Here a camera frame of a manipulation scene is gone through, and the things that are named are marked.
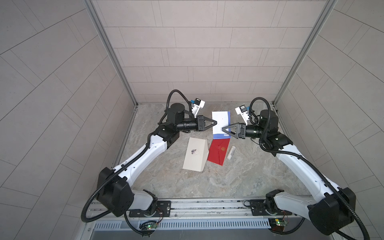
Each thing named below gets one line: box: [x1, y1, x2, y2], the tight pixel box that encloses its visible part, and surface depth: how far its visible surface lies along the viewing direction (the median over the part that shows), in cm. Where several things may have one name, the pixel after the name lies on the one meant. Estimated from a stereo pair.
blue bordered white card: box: [212, 111, 232, 139], surface depth 67 cm
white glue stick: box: [227, 145, 236, 160], surface depth 91 cm
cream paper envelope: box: [182, 137, 210, 172], surface depth 91 cm
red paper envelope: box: [207, 138, 230, 166], surface depth 93 cm
